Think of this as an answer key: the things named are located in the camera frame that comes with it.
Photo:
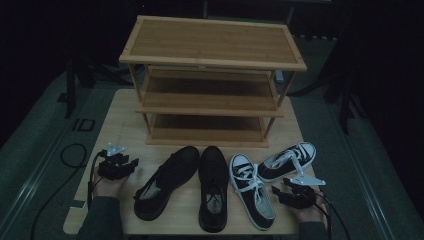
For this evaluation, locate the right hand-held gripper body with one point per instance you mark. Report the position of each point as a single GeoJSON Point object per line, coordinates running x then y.
{"type": "Point", "coordinates": [303, 196]}

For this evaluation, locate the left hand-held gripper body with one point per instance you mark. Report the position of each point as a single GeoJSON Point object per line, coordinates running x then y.
{"type": "Point", "coordinates": [111, 168]}

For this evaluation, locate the black white canvas sneaker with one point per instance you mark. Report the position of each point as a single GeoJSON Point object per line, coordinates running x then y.
{"type": "Point", "coordinates": [248, 196]}
{"type": "Point", "coordinates": [283, 168]}

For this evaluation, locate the black leather shoe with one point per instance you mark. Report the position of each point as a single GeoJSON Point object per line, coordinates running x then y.
{"type": "Point", "coordinates": [213, 166]}
{"type": "Point", "coordinates": [176, 170]}

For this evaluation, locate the wooden shoe rack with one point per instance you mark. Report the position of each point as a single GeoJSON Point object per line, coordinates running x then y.
{"type": "Point", "coordinates": [213, 41]}

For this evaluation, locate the person's left hand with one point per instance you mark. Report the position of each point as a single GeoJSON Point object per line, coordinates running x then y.
{"type": "Point", "coordinates": [108, 188]}

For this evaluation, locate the person's right hand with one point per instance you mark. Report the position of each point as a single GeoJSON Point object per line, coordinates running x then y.
{"type": "Point", "coordinates": [313, 215]}

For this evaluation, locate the dark metal stand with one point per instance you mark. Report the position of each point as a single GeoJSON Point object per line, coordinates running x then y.
{"type": "Point", "coordinates": [70, 100]}

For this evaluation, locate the small grey box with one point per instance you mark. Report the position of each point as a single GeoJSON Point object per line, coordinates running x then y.
{"type": "Point", "coordinates": [279, 77]}

